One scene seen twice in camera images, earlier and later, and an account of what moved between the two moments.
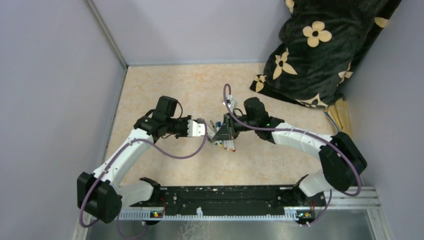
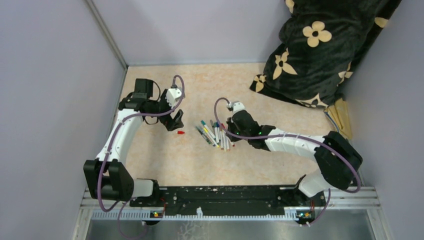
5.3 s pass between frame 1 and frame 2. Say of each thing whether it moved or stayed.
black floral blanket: stayed
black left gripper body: moved
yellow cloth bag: stayed
